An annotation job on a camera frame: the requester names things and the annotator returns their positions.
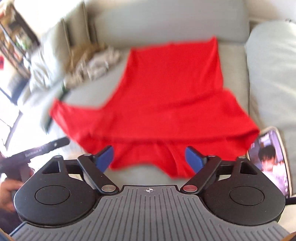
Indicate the smartphone with lit screen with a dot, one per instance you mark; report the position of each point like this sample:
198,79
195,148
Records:
268,154

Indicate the dark green fabric strip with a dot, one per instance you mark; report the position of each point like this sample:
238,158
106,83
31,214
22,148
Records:
58,98

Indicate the dark shelf unit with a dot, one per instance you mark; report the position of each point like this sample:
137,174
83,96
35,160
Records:
18,42

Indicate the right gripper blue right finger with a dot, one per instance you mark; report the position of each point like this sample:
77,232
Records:
203,166

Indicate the grey right sofa cushion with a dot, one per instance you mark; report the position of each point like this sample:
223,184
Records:
270,53

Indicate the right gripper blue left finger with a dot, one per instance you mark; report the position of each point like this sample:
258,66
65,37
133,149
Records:
93,168

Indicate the rear olive green pillow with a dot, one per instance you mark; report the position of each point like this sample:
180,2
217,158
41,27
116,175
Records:
77,25

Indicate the person's left hand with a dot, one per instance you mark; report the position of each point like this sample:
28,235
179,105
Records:
7,187

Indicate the tan brown crumpled garment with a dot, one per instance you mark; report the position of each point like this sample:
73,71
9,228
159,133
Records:
82,52

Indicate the red t-shirt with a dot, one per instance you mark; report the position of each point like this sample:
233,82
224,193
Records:
169,97

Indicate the front olive green pillow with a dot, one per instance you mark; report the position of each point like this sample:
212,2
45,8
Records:
48,63

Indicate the beige crumpled garment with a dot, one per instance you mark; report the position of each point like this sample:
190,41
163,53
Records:
93,69

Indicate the olive green pillow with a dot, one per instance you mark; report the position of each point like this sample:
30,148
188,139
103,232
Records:
77,25
48,63

